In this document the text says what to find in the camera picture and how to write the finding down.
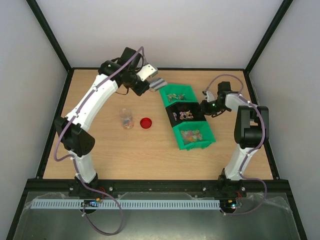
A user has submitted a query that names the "metal scoop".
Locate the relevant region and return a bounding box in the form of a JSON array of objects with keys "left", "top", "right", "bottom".
[{"left": 149, "top": 77, "right": 168, "bottom": 92}]

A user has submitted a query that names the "black bin with swirl lollipops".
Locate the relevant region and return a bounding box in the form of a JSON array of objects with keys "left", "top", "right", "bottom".
[{"left": 165, "top": 102, "right": 206, "bottom": 128}]

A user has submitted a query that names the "clear plastic cup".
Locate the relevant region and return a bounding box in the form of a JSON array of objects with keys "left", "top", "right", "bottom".
[{"left": 119, "top": 108, "right": 134, "bottom": 130}]

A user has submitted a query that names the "green bin with lollipops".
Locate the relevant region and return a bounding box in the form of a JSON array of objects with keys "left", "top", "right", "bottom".
[{"left": 159, "top": 83, "right": 198, "bottom": 108}]

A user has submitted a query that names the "green bin with gummies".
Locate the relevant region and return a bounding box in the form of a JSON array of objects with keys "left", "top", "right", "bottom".
[{"left": 172, "top": 121, "right": 216, "bottom": 151}]

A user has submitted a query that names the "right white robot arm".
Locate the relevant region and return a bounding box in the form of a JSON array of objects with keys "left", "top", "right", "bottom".
[{"left": 200, "top": 81, "right": 269, "bottom": 196}]

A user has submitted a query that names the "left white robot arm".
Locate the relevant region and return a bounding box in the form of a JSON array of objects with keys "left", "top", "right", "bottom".
[{"left": 54, "top": 47, "right": 150, "bottom": 184}]

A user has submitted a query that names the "red round lid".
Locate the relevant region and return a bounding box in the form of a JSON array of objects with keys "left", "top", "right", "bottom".
[{"left": 139, "top": 117, "right": 153, "bottom": 129}]

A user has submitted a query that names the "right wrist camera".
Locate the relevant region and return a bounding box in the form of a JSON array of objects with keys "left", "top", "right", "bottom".
[{"left": 202, "top": 90, "right": 215, "bottom": 103}]

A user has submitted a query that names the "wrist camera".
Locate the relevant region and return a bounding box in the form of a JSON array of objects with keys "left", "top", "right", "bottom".
[
  {"left": 202, "top": 90, "right": 215, "bottom": 103},
  {"left": 137, "top": 64, "right": 158, "bottom": 81}
]

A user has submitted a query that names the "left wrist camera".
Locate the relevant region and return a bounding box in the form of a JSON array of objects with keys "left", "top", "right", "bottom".
[{"left": 137, "top": 64, "right": 158, "bottom": 81}]

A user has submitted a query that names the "black aluminium rail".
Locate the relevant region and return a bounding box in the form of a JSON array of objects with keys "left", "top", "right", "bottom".
[{"left": 23, "top": 178, "right": 291, "bottom": 199}]

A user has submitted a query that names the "light blue cable duct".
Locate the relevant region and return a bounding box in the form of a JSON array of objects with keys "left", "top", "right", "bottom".
[{"left": 30, "top": 199, "right": 221, "bottom": 210}]

